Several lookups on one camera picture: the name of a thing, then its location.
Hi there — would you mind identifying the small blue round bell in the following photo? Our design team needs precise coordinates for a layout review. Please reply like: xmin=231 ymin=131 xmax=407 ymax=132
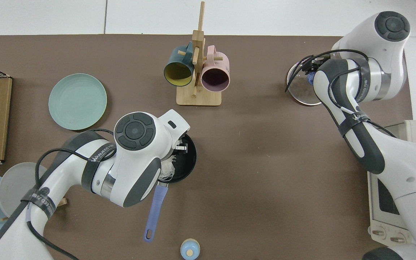
xmin=180 ymin=238 xmax=200 ymax=260

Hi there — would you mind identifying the brown table cloth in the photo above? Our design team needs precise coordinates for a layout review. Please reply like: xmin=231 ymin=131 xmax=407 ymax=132
xmin=0 ymin=34 xmax=412 ymax=260

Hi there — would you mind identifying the pale toaster oven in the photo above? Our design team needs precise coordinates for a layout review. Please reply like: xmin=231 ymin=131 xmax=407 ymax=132
xmin=368 ymin=120 xmax=416 ymax=253

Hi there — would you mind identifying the glass lid with blue knob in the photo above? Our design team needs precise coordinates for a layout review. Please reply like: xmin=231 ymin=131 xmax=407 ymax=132
xmin=287 ymin=61 xmax=323 ymax=106

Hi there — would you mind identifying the grey round plate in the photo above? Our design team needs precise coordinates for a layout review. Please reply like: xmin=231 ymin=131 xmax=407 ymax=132
xmin=0 ymin=162 xmax=49 ymax=218

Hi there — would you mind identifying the black pot with blue handle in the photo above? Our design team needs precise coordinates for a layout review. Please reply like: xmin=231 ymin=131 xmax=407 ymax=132
xmin=144 ymin=132 xmax=197 ymax=243

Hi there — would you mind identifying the pink mug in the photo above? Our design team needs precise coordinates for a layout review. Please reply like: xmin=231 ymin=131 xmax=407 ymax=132
xmin=201 ymin=45 xmax=230 ymax=91

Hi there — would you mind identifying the wooden cup stand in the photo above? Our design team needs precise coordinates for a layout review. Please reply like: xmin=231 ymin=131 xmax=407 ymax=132
xmin=176 ymin=1 xmax=223 ymax=107

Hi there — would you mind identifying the dark teal mug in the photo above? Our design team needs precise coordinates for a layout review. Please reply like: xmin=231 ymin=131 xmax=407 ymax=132
xmin=164 ymin=42 xmax=195 ymax=87

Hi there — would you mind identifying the green round plate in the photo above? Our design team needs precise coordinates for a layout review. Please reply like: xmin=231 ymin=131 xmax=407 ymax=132
xmin=48 ymin=73 xmax=107 ymax=130

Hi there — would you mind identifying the wooden plate rack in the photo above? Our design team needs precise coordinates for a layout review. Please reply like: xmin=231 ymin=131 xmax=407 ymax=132
xmin=0 ymin=184 xmax=68 ymax=222

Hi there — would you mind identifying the white vermicelli bundle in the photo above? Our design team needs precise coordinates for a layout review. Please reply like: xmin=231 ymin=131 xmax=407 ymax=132
xmin=159 ymin=155 xmax=178 ymax=183

